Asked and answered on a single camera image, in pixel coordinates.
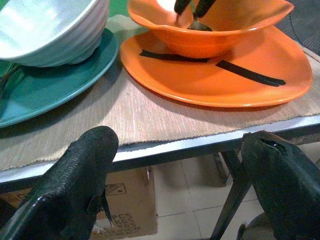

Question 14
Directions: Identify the dark metal table leg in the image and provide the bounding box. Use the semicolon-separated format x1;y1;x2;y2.
209;147;254;240

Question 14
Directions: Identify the white ribbed bowl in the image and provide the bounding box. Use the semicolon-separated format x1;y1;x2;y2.
0;0;111;68

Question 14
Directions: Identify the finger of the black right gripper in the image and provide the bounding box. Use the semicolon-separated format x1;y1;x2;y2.
194;0;217;19
173;0;192;15

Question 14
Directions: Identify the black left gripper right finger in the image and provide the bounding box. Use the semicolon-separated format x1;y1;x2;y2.
237;130;320;240

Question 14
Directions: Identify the black tape strip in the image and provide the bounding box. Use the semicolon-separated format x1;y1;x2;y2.
215;59;287;88

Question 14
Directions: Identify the teal plate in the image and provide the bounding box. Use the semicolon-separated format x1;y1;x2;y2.
0;27;120;129

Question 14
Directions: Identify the orange bowl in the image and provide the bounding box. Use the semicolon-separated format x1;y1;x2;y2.
127;0;295;60

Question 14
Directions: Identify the metal spoon with green handle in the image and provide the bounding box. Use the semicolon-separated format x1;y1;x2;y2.
186;0;214;32

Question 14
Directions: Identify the orange plate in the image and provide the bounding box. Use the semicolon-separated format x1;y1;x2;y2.
119;24;314;109

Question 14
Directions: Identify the beige woven placemat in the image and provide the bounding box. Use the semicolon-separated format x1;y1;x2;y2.
0;13;320;172

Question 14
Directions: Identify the brown cardboard box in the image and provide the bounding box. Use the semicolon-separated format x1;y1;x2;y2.
0;166;159;240

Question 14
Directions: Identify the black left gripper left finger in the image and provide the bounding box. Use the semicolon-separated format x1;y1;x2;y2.
0;125;120;240

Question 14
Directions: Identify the dark woven placemat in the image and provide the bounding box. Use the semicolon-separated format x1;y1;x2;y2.
274;0;320;55

